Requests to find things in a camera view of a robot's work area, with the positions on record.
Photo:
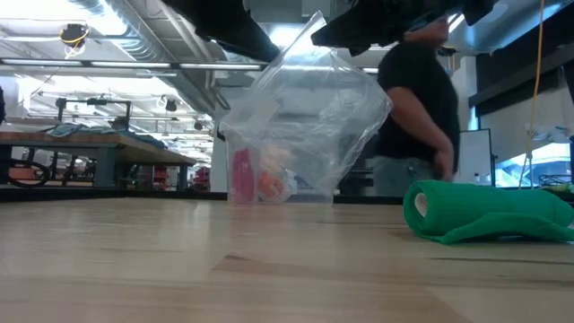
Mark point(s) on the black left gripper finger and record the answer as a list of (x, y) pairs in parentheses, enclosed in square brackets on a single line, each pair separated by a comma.
[(220, 20)]

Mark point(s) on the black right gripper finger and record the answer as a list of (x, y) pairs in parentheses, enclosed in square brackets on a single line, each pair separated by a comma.
[(381, 22)]

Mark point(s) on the large clear plastic bag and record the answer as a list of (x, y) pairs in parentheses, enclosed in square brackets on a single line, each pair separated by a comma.
[(314, 112)]

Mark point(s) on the green elastic bandage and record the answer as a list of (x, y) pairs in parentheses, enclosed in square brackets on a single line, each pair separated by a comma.
[(471, 211)]

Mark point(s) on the orange bandage roll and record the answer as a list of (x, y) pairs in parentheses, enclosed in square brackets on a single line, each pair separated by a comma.
[(271, 185)]

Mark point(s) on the person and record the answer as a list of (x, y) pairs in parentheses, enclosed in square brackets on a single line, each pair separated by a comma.
[(417, 89)]

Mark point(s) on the long ceiling light strip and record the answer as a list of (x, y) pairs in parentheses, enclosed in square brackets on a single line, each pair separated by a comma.
[(134, 65)]

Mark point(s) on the clear plastic storage box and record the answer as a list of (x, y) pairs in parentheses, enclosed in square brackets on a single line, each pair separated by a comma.
[(237, 139)]

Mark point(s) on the blue cloth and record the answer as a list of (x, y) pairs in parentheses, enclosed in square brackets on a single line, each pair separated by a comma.
[(143, 139)]

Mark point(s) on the whiteboard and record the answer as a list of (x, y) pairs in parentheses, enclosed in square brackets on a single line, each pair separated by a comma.
[(475, 157)]

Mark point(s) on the small clear plastic pouch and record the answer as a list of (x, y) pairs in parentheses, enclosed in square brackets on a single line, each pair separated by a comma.
[(273, 159)]

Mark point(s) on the wooden top workbench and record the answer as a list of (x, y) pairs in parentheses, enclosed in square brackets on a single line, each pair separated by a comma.
[(112, 154)]

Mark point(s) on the black camera rig frame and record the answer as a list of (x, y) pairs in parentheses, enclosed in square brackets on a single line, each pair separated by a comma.
[(96, 102)]

